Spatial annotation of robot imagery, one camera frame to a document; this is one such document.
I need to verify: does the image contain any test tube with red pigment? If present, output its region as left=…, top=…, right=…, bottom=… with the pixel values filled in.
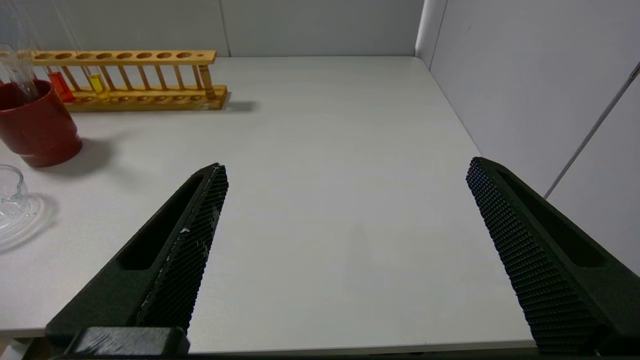
left=46, top=47, right=76, bottom=103

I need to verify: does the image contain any dark red plastic cup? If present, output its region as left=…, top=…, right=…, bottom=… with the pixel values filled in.
left=0, top=79, right=83, bottom=168

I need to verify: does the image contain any empty glass test tube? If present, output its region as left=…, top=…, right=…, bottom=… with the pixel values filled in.
left=7, top=0, right=41, bottom=103
left=0, top=44, right=23, bottom=96

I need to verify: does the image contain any wooden test tube rack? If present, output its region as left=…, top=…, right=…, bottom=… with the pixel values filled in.
left=0, top=49, right=229, bottom=112

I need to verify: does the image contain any test tube with yellow pigment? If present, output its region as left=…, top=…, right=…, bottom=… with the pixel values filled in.
left=75, top=47, right=111, bottom=102

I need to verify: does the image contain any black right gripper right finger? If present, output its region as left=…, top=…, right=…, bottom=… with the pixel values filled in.
left=465, top=156, right=640, bottom=354

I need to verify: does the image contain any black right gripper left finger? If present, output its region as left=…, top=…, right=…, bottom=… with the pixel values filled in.
left=45, top=162, right=230, bottom=352

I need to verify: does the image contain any clear glass beaker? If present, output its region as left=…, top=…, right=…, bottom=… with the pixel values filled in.
left=0, top=164, right=31, bottom=235

